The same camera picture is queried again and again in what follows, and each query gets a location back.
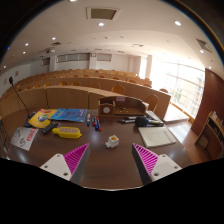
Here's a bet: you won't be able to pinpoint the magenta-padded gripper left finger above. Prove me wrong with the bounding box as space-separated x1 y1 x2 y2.
39 143 91 185

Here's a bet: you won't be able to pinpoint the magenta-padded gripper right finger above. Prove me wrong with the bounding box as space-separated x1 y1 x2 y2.
131 143 183 186

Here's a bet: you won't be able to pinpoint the white charger with red button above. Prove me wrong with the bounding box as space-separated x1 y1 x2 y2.
104 134 120 150

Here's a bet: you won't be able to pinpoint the white notepad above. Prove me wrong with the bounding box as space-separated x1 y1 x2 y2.
138 126 177 149

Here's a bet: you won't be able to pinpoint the yellow power strip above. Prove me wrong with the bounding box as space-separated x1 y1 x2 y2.
51 126 83 140

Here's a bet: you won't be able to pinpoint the black handheld microphone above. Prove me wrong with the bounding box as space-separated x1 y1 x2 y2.
134 115 165 128

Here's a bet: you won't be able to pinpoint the black remote control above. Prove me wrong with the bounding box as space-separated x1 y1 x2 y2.
41 120 60 135

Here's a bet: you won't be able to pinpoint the black pen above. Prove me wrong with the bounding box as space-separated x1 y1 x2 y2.
118 115 138 122
119 119 137 125

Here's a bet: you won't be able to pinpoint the blue booklet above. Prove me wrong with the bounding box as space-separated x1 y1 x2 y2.
50 107 89 123

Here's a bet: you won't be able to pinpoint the yellow booklet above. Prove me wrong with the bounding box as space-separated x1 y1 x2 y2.
27 108 58 129

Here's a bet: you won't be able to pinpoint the white brochure with red print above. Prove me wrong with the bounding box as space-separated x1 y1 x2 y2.
10 126 39 152

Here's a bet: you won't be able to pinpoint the wooden desk organizer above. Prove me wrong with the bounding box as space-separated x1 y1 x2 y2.
97 95 149 118

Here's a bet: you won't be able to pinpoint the wooden lecture hall seat rows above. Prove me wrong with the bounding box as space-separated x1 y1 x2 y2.
0 68 172 120

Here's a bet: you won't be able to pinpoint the wooden shelf unit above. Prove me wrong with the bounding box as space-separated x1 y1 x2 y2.
194 110 224 160

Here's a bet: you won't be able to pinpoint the black metal stand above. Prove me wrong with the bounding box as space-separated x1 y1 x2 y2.
0 116 12 152

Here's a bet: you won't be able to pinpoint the large bright window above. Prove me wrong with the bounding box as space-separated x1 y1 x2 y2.
149 61 206 119

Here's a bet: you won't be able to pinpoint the recessed ceiling lights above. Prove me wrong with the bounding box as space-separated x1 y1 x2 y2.
4 0 206 55

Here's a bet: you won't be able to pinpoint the square ceiling air vent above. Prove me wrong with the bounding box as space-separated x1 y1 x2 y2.
85 6 122 22

